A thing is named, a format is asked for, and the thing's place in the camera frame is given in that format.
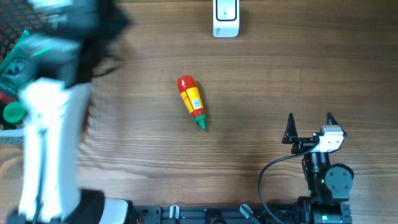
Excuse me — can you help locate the red sauce bottle green cap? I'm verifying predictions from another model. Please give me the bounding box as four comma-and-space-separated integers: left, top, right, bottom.
177, 75, 206, 129

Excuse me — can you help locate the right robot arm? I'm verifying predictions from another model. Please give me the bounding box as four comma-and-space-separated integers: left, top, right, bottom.
282, 113, 354, 224

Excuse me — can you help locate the green lid spice jar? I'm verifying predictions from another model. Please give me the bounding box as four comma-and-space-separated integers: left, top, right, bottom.
2, 101, 26, 125

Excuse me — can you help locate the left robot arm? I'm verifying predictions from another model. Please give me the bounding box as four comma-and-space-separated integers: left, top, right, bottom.
6, 1, 134, 223

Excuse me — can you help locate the green 3M gloves packet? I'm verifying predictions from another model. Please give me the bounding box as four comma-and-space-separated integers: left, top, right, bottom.
1, 29, 30, 89

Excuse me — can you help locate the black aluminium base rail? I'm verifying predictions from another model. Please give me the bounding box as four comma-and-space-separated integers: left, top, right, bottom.
127, 203, 353, 224

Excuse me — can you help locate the black right camera cable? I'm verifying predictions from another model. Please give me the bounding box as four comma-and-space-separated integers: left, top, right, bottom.
257, 142, 320, 224

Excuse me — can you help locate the grey plastic mesh basket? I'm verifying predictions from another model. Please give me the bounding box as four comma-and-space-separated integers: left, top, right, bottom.
0, 0, 57, 147

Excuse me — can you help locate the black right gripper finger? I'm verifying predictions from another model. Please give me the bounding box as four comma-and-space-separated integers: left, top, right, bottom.
282, 113, 299, 144
326, 112, 347, 137

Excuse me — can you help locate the white barcode scanner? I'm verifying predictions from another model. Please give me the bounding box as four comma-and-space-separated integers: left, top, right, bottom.
213, 0, 240, 38

